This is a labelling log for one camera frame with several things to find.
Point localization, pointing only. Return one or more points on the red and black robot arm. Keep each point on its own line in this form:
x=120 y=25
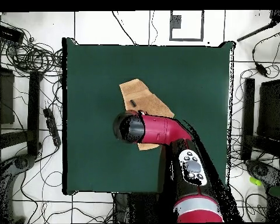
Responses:
x=163 y=130

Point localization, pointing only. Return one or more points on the black stand base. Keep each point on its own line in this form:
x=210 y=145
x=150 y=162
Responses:
x=248 y=116
x=33 y=112

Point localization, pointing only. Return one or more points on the grey square floor frame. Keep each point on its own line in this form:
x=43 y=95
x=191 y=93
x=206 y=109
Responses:
x=202 y=25

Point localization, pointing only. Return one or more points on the yellow-green ball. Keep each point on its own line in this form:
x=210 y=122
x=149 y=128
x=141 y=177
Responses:
x=255 y=181

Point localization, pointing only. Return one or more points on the small black rubber pad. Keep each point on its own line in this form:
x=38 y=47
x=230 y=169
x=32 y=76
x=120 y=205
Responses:
x=133 y=103

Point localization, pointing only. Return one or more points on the small grey square patch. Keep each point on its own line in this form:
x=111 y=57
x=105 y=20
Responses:
x=175 y=22

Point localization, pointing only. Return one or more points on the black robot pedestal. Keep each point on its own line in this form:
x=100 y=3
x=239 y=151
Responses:
x=140 y=207

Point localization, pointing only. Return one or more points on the black power strip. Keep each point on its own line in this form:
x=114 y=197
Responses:
x=52 y=127

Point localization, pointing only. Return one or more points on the black power adapter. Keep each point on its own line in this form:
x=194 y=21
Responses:
x=261 y=69

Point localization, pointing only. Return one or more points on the black tripod pole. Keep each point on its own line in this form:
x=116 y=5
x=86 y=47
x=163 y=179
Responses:
x=278 y=15

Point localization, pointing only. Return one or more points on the tan terry towel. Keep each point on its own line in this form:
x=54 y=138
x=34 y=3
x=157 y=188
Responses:
x=151 y=102

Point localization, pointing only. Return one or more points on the black electronics box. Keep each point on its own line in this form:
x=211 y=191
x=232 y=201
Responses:
x=8 y=33

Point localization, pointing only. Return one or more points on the dark green table cloth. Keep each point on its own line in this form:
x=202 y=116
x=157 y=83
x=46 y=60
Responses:
x=95 y=151

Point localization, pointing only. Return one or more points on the grey chair base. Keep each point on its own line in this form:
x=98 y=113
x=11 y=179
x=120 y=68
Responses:
x=21 y=163
x=261 y=170

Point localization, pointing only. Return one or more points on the dark flat panel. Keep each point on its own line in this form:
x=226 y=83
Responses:
x=5 y=98
x=270 y=109

